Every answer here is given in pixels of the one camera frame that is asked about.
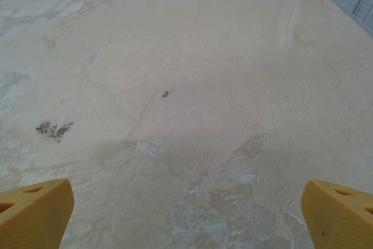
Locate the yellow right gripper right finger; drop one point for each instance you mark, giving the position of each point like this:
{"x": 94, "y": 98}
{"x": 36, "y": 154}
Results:
{"x": 341, "y": 220}

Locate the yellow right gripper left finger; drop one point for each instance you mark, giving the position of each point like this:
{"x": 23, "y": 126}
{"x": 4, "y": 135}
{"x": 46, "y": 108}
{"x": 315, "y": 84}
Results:
{"x": 32, "y": 220}

